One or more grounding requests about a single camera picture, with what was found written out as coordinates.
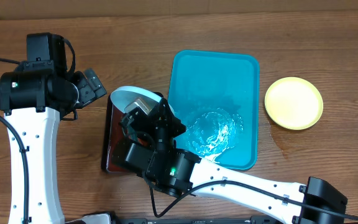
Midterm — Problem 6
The yellow plate with small smear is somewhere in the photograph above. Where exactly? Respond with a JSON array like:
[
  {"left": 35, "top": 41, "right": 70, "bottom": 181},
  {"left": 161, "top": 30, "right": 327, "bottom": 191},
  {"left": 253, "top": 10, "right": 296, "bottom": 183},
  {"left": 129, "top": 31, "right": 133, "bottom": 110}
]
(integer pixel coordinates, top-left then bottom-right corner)
[{"left": 264, "top": 77, "right": 324, "bottom": 131}]

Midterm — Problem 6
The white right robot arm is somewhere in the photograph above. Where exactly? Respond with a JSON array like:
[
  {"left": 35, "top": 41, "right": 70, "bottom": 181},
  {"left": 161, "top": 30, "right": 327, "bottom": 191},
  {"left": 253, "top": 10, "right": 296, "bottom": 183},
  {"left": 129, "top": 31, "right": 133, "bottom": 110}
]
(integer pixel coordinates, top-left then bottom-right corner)
[{"left": 110, "top": 86, "right": 347, "bottom": 223}]

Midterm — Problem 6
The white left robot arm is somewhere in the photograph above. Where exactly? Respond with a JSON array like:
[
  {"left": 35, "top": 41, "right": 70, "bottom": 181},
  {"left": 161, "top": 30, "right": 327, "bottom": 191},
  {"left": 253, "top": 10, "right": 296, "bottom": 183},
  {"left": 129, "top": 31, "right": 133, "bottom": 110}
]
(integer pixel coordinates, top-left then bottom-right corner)
[{"left": 0, "top": 60, "right": 106, "bottom": 223}]

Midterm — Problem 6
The light blue plate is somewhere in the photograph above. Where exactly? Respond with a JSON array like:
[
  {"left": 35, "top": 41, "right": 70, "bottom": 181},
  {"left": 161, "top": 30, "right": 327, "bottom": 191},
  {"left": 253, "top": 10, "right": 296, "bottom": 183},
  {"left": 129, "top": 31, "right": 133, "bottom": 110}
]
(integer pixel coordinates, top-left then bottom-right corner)
[{"left": 110, "top": 86, "right": 163, "bottom": 116}]

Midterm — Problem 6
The teal plastic tray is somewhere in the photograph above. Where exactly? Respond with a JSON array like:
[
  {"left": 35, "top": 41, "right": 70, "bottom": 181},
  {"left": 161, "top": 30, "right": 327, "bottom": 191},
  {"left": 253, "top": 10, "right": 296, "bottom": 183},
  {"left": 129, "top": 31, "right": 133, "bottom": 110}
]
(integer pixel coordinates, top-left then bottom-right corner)
[{"left": 168, "top": 50, "right": 259, "bottom": 170}]

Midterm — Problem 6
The black wash basin tray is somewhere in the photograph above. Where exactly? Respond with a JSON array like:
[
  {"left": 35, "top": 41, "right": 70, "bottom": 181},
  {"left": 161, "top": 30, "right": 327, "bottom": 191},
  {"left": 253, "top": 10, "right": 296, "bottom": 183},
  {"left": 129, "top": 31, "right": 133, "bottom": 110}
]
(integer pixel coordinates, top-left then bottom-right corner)
[{"left": 101, "top": 91, "right": 167, "bottom": 174}]

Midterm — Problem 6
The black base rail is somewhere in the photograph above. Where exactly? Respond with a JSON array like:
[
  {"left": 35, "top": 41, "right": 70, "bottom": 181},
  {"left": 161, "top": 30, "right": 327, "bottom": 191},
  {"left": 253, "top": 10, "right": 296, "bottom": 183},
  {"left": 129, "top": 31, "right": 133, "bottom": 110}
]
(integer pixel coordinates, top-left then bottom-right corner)
[{"left": 63, "top": 211, "right": 279, "bottom": 224}]

